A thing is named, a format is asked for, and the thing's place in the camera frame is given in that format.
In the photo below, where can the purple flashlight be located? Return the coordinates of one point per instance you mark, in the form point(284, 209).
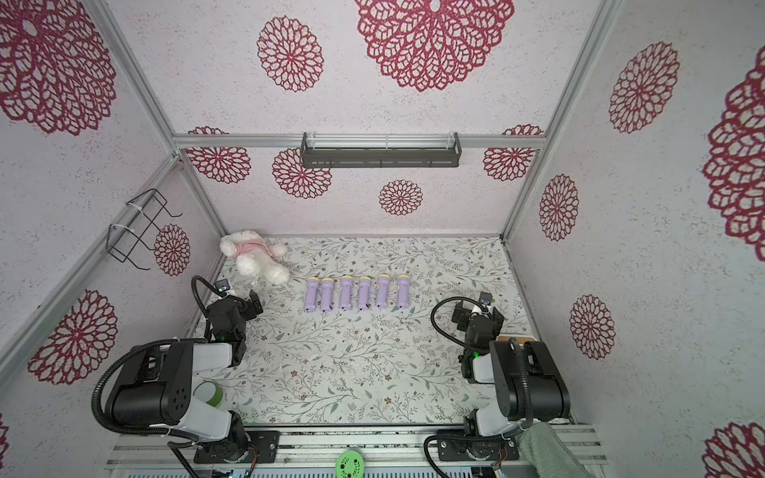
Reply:
point(364, 293)
point(327, 295)
point(383, 290)
point(403, 294)
point(310, 304)
point(346, 296)

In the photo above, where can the white plush toy pink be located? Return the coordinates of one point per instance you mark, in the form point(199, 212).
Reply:
point(255, 257)

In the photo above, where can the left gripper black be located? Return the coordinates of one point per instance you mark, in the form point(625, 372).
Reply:
point(247, 307)

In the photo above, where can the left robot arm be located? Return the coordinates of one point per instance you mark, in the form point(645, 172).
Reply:
point(150, 390)

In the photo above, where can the black wall shelf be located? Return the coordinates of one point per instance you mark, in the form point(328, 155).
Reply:
point(391, 154)

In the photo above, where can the black wire wall rack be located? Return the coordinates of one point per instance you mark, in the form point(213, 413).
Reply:
point(124, 239)

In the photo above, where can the green tape roll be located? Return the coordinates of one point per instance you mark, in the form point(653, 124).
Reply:
point(210, 393)

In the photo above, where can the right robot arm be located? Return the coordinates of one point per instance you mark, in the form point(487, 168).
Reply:
point(528, 385)

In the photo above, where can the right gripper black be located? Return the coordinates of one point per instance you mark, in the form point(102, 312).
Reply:
point(473, 319)

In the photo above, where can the green cloth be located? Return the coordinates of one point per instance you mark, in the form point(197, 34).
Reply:
point(544, 450)

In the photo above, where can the green round disc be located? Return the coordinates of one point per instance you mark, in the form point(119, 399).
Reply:
point(350, 464)

